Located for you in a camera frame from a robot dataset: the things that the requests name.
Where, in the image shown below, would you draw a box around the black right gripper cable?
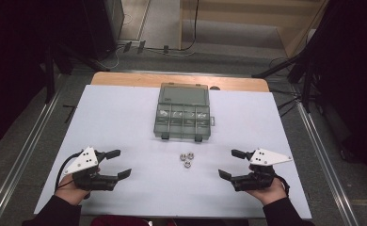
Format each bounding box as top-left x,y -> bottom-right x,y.
274,174 -> 291,197

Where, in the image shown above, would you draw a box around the person's left hand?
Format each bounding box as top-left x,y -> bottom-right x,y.
55,173 -> 92,207

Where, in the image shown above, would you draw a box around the metal floor rail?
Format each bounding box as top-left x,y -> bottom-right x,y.
293,93 -> 359,226
0,89 -> 63,226

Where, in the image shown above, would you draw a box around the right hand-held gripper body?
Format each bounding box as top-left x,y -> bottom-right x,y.
231,148 -> 294,193

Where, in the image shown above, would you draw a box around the black hanging cable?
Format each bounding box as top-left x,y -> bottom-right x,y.
180,0 -> 200,52

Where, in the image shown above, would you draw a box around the wooden table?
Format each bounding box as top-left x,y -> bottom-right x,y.
90,71 -> 270,93

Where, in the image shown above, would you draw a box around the person's right hand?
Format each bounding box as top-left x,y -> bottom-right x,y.
246,177 -> 288,207

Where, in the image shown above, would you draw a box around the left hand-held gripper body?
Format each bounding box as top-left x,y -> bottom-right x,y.
63,146 -> 120,192

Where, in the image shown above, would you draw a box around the black stand legs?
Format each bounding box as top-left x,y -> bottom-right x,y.
41,41 -> 110,105
251,46 -> 322,114

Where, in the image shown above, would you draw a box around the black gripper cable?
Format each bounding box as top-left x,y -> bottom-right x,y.
55,152 -> 81,193
274,174 -> 291,197

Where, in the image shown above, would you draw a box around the person's red clothing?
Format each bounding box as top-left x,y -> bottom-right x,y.
89,214 -> 152,226

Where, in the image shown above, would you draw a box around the grey clear plastic organizer box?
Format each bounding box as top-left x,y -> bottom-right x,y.
152,82 -> 216,143

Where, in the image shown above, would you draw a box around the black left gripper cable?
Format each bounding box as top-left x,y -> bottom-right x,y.
55,152 -> 81,193

